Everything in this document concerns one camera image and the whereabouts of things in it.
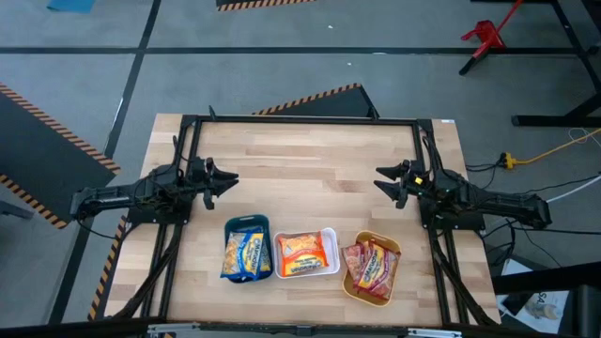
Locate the red Maruchan noodle pack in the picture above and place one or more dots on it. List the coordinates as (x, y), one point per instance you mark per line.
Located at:
(378, 270)
(351, 258)

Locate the silver metal bracket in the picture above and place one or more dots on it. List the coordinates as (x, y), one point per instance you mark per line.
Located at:
(174, 328)
(434, 333)

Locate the blue floor mat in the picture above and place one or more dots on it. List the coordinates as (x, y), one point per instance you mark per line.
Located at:
(70, 4)

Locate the black furniture piece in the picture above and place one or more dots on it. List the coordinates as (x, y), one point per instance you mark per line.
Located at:
(587, 305)

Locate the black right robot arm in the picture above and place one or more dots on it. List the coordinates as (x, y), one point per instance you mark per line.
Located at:
(497, 206)

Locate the red stand with black leg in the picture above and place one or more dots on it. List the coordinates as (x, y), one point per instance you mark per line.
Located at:
(486, 34)

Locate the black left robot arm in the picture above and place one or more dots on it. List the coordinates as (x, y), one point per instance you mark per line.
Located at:
(122, 195)

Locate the large black hazard-striped floor mat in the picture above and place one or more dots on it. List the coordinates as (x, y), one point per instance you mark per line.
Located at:
(37, 155)

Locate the black metal table frame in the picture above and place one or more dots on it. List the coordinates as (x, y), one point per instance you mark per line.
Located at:
(305, 120)

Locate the teal plastic bin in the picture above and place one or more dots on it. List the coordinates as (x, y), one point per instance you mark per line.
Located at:
(246, 220)

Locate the orange plastic bin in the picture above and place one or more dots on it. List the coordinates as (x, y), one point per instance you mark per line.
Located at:
(349, 292)

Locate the white printed paper sheet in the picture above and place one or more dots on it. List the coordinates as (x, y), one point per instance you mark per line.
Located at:
(540, 305)

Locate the blue Maruchan noodle pack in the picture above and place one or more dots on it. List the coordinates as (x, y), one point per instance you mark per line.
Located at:
(268, 260)
(249, 253)

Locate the black table leg frame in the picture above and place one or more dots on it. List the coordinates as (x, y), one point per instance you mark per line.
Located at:
(554, 120)

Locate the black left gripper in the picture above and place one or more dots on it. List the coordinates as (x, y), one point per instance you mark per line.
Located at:
(202, 180)

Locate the orange Maruchan noodle pack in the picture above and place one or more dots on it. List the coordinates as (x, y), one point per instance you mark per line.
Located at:
(303, 256)

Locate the white plastic bin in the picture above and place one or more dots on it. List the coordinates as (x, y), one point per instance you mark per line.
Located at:
(334, 253)

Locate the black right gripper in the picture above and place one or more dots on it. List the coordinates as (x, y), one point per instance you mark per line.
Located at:
(412, 185)

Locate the hazard-striped tape strip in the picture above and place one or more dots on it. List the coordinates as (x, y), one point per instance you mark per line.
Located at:
(112, 256)

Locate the grey bar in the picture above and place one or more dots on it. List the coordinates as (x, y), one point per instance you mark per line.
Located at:
(14, 209)

